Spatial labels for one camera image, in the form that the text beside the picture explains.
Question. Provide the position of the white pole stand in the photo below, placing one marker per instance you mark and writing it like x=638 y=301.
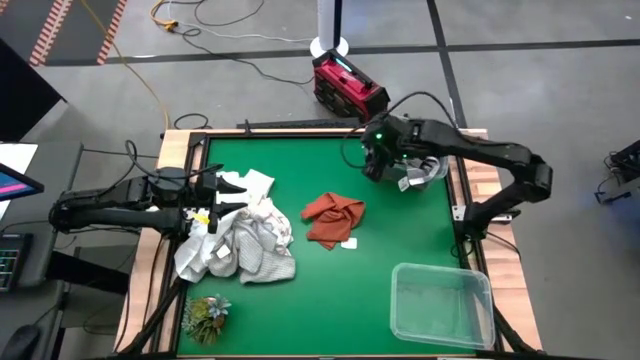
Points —
x=328 y=20

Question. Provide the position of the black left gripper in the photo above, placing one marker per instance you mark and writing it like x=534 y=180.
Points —
x=205 y=192

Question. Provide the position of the monitor with pink screen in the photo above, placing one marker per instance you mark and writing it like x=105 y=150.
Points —
x=17 y=182

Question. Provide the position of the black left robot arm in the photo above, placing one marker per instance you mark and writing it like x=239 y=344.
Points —
x=100 y=215

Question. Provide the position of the green succulent plant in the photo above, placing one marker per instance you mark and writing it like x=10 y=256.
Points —
x=205 y=320

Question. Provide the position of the white patterned towel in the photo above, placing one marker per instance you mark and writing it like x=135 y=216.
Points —
x=192 y=255

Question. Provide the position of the black power strip bar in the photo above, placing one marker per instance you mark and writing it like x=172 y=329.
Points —
x=300 y=123

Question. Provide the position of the red portable power unit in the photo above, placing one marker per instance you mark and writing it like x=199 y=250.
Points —
x=350 y=87

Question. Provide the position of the white pink-striped towel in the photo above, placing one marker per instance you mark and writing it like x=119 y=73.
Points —
x=272 y=220

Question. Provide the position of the grey towel wide white bands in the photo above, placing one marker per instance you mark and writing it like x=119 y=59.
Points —
x=415 y=176

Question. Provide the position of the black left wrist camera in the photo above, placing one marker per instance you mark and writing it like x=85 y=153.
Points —
x=170 y=179

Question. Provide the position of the black floor panel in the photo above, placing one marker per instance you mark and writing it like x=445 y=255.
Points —
x=20 y=90

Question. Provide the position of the light grey waffle towel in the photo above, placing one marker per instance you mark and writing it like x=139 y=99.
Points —
x=265 y=265

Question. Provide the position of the black rig support strut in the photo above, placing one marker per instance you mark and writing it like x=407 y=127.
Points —
x=510 y=335
x=155 y=320

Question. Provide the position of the backlit black keyboard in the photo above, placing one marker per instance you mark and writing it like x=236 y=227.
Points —
x=10 y=260

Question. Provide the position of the light wooden table border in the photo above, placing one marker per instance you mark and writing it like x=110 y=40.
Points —
x=172 y=150

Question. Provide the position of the white plain towel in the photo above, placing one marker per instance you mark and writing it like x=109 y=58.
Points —
x=252 y=182

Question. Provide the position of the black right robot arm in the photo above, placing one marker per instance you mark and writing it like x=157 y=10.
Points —
x=490 y=150

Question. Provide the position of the orange towel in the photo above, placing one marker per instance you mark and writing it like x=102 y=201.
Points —
x=332 y=215

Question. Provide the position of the black aluminium table frame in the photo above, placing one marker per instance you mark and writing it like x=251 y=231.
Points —
x=325 y=134

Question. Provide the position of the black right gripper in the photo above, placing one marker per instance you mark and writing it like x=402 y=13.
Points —
x=380 y=155

